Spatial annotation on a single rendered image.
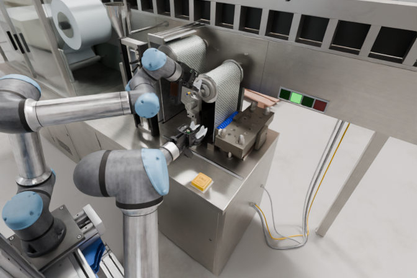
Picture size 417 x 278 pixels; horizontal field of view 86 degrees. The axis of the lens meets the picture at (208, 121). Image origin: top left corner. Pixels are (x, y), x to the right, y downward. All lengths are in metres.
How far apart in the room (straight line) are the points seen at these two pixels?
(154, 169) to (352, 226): 2.03
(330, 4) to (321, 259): 1.70
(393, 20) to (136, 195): 1.05
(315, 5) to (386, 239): 1.91
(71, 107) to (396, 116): 1.24
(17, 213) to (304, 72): 1.30
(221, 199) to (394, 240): 1.72
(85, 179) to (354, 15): 1.08
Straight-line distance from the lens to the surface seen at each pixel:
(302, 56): 1.20
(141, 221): 0.61
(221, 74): 1.14
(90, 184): 0.60
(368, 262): 2.27
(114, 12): 1.53
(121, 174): 0.57
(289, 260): 2.02
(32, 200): 1.07
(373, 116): 1.26
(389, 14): 1.13
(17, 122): 0.78
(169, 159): 0.92
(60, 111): 0.75
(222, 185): 1.11
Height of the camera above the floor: 1.77
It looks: 36 degrees down
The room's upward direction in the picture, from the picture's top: 2 degrees clockwise
